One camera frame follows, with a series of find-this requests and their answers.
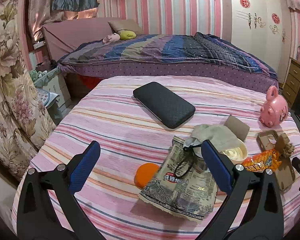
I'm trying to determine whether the orange snack wrapper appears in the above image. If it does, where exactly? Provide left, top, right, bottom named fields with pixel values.
left=242, top=148, right=282, bottom=172

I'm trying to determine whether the brown paper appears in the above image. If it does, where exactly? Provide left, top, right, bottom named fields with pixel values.
left=275, top=133, right=295, bottom=158

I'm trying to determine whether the grey printed snack bag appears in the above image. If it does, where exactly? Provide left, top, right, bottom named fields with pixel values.
left=139, top=136, right=217, bottom=222

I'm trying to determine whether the tan phone case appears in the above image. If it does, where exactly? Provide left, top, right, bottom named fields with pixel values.
left=257, top=130, right=295, bottom=191

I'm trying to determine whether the grey face mask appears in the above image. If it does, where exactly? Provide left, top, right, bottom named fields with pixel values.
left=184, top=124, right=238, bottom=153

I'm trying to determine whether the brown cardboard tube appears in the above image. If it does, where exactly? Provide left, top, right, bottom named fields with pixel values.
left=224, top=115, right=250, bottom=141

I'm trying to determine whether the floral curtain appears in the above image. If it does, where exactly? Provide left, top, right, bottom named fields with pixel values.
left=0, top=0, right=56, bottom=180

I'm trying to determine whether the wooden desk with drawers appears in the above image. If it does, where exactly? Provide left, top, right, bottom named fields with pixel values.
left=282, top=57, right=300, bottom=110

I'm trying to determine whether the pink striped bed cover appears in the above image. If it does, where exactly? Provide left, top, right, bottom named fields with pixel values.
left=11, top=75, right=300, bottom=240

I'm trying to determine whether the orange round lid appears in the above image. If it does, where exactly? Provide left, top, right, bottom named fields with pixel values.
left=134, top=163, right=160, bottom=189

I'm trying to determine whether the white bedside cabinet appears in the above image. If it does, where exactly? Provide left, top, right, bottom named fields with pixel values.
left=29, top=65, right=72, bottom=126

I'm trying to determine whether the black wallet case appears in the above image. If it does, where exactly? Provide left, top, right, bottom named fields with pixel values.
left=133, top=82, right=196, bottom=129

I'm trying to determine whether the white wardrobe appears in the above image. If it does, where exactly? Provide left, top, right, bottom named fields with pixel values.
left=231, top=0, right=292, bottom=84

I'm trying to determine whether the purple bed with quilt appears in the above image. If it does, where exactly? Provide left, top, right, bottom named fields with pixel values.
left=43, top=18, right=279, bottom=93

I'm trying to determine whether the pink plush toy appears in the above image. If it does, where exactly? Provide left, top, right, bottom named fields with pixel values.
left=102, top=33, right=120, bottom=44

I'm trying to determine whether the yellow plush toy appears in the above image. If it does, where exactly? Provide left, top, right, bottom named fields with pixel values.
left=118, top=30, right=136, bottom=41

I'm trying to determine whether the tan pillow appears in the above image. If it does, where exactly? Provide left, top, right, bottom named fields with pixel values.
left=108, top=19, right=144, bottom=35

